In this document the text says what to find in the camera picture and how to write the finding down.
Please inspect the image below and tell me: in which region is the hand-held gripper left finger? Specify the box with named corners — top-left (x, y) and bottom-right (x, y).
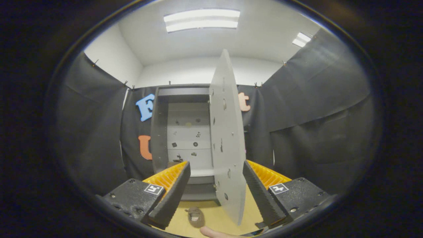
top-left (102, 161), bottom-right (191, 230)

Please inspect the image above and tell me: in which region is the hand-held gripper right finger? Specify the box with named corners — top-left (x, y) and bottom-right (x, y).
top-left (242, 160), bottom-right (338, 229)

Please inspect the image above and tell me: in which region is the brown fuzzy shoe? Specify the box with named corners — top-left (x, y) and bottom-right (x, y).
top-left (185, 207), bottom-right (205, 228)

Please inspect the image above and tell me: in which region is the grey shoe cabinet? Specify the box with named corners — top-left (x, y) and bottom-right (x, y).
top-left (150, 84), bottom-right (219, 207)

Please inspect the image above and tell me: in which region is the black backdrop cloth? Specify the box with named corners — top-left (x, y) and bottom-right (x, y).
top-left (55, 28), bottom-right (375, 199)

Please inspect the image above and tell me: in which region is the ceiling light panel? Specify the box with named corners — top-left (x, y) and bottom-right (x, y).
top-left (164, 9), bottom-right (241, 33)
top-left (292, 32), bottom-right (312, 48)

